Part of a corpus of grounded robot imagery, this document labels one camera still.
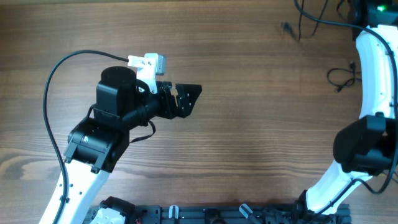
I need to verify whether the black camera cable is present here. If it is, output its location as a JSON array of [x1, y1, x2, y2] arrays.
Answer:
[[42, 49, 130, 224], [294, 0, 398, 218]]

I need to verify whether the black cable with plug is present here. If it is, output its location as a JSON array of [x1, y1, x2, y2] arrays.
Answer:
[[279, 0, 329, 43]]

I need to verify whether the thin black usb cable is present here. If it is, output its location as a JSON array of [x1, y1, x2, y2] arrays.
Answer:
[[326, 60, 363, 93]]

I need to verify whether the black left camera cable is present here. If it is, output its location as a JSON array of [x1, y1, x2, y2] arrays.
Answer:
[[42, 49, 130, 224]]

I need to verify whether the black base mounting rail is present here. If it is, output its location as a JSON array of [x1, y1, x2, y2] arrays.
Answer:
[[83, 195, 352, 224]]

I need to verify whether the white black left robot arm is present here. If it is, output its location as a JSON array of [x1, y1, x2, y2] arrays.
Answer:
[[40, 66, 202, 223]]

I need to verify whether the black right camera cable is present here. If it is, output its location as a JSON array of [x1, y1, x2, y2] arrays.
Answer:
[[294, 0, 398, 218]]

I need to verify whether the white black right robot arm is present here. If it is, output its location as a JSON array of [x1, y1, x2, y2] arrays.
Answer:
[[295, 1, 397, 223]]

